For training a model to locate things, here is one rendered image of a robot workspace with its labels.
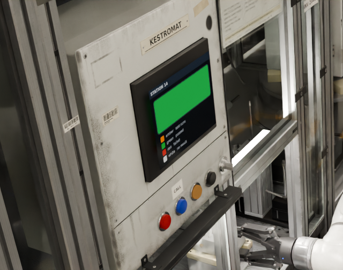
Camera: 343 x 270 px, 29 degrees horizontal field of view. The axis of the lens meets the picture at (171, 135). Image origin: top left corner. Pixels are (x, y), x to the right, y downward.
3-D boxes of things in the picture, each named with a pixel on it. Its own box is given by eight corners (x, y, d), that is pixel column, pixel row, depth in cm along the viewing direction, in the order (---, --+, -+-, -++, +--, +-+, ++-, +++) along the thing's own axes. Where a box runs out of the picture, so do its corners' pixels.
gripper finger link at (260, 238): (274, 252, 184) (274, 247, 183) (238, 235, 189) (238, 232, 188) (280, 244, 187) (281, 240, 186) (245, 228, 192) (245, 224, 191)
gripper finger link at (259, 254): (281, 246, 187) (283, 250, 187) (249, 250, 194) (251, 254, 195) (274, 253, 184) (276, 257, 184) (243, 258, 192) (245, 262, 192)
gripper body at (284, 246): (305, 257, 186) (275, 252, 191) (301, 231, 183) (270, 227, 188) (294, 273, 181) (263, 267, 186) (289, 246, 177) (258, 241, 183)
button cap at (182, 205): (180, 216, 137) (178, 204, 135) (173, 215, 138) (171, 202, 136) (188, 209, 139) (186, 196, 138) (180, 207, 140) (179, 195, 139)
